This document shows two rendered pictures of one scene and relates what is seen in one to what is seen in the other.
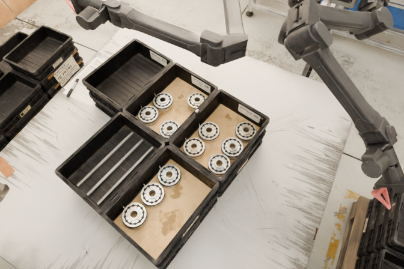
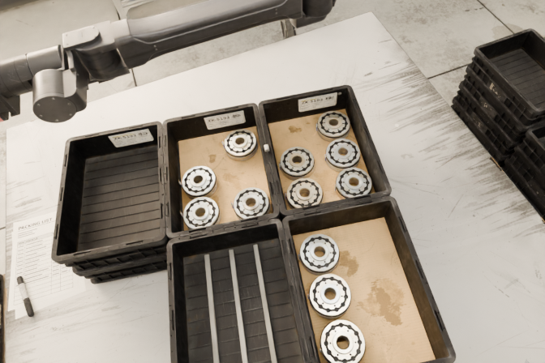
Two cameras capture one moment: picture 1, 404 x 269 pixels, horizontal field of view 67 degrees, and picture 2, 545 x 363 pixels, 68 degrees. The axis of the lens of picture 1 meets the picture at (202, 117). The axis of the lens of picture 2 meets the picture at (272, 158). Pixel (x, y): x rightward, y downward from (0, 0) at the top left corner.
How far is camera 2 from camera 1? 0.62 m
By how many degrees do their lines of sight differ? 22
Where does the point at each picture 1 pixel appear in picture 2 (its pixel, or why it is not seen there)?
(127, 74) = (104, 197)
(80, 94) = (49, 293)
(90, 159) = (191, 348)
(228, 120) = (298, 133)
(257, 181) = (389, 170)
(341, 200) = not seen: hidden behind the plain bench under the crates
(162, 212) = (362, 303)
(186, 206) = (379, 266)
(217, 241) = (433, 270)
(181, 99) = (217, 160)
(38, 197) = not seen: outside the picture
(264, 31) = not seen: hidden behind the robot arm
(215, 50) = not seen: outside the picture
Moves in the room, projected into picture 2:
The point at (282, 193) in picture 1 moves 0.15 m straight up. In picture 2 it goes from (424, 158) to (435, 132)
